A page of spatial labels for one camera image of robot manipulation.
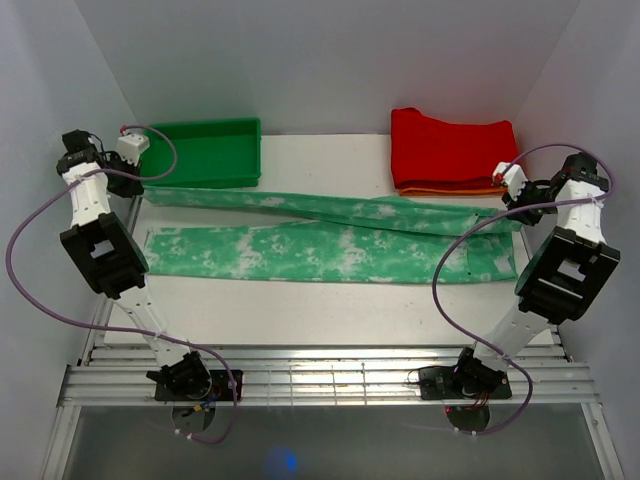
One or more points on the orange folded trousers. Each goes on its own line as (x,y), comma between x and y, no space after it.
(450,190)

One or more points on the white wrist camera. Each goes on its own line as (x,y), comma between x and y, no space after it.
(512,177)
(130,146)

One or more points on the red folded trousers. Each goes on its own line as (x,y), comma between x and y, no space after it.
(425,150)

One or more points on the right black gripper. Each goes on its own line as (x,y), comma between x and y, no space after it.
(519,203)

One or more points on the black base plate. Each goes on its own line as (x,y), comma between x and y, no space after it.
(221,390)
(446,383)

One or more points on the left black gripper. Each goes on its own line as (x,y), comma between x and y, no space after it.
(132,188)

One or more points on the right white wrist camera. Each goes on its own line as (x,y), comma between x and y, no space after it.
(512,177)

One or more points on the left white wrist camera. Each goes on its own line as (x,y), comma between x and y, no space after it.
(130,146)

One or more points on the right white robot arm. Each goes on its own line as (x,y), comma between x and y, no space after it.
(562,278)

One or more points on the green white tie-dye trousers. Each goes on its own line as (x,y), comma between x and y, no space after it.
(329,239)

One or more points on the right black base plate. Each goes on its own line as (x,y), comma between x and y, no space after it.
(446,383)

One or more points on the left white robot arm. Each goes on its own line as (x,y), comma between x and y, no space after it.
(109,259)

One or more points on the aluminium rail frame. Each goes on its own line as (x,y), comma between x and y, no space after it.
(114,375)

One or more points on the green plastic bin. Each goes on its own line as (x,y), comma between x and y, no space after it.
(216,154)

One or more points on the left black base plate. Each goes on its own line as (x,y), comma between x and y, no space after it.
(221,390)

